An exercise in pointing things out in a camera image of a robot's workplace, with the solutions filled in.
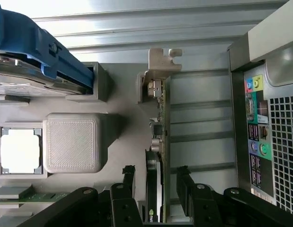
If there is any green RAM stick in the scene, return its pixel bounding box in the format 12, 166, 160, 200
0, 191, 74, 204

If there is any open black PC case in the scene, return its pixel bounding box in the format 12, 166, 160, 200
227, 0, 293, 215

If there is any silver hard disk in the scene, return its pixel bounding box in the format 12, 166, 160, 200
0, 54, 90, 98

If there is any silver CPU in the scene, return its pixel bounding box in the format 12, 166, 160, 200
0, 128, 42, 175

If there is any hard drive in blue caddy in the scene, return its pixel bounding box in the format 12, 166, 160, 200
0, 4, 94, 96

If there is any grey plastic parts rack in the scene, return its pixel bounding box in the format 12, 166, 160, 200
0, 61, 193, 227

